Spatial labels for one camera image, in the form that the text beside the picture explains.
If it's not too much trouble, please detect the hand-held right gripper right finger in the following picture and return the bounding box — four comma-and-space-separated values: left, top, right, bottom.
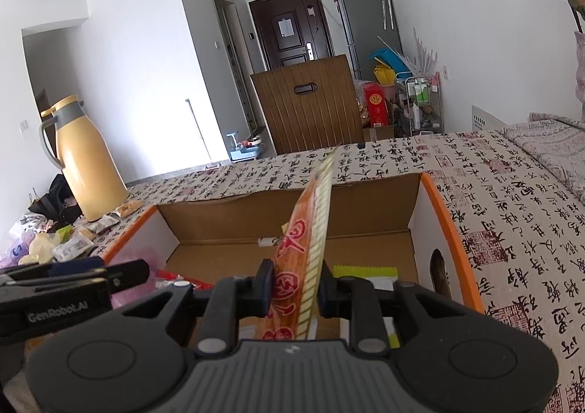
319, 259, 462, 354

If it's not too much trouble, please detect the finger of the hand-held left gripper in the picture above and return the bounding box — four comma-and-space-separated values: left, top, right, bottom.
0, 258, 150, 300
0, 256, 107, 279

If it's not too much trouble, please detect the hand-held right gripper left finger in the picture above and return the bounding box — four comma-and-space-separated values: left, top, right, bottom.
120, 259, 276, 354

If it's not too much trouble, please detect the pink snack packet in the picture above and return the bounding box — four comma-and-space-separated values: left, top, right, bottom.
109, 246, 158, 310

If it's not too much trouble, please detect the green white snack bar packet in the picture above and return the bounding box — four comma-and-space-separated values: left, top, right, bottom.
333, 264, 403, 347

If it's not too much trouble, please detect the orange snack packet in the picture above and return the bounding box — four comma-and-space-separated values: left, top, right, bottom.
260, 143, 343, 343

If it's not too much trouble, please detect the red cardboard box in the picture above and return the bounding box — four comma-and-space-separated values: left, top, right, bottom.
101, 172, 485, 343

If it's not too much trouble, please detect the white printed packet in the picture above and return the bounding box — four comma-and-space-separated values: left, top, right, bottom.
52, 237, 95, 263

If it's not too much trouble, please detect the cream rubber glove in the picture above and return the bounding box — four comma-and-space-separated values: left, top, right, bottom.
20, 232, 62, 265

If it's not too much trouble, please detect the grey small packet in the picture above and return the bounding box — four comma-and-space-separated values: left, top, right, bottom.
89, 214, 120, 235

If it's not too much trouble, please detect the purple tissue pack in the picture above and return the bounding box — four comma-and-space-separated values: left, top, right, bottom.
0, 230, 33, 268

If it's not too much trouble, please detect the black bag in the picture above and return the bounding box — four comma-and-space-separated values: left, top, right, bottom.
30, 173, 83, 231

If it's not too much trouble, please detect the tan bread packet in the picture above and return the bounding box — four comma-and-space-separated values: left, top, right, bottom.
114, 200, 142, 218

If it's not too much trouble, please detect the yellow thermos jug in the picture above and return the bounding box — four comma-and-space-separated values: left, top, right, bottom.
39, 94, 129, 223

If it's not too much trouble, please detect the small blue stool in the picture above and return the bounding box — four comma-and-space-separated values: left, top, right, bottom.
226, 130, 266, 162

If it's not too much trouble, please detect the white metal pole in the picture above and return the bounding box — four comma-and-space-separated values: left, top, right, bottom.
185, 98, 213, 162

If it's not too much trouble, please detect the red gift box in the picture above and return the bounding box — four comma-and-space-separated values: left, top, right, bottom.
363, 83, 389, 127

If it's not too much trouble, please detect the grey interior door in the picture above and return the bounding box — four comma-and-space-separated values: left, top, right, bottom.
211, 0, 257, 162

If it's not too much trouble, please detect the white flat board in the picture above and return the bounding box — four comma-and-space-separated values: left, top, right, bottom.
472, 105, 508, 133

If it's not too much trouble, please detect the blue plastic basket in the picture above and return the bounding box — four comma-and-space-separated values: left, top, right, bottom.
366, 48, 403, 69

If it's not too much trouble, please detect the dark front door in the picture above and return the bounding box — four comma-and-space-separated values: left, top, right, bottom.
249, 0, 334, 72

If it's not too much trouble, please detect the white dried grass bunch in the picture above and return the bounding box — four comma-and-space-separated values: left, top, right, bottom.
402, 27, 440, 78

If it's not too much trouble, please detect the grey folded cloth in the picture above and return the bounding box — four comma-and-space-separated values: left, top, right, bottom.
503, 118, 585, 204

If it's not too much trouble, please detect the grey refrigerator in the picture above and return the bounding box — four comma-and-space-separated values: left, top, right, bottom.
330, 0, 403, 80

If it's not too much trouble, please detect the pink textured vase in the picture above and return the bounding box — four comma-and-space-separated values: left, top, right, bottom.
574, 30, 585, 89

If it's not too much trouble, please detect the wire trolley rack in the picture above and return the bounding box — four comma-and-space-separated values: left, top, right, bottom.
394, 75, 443, 137

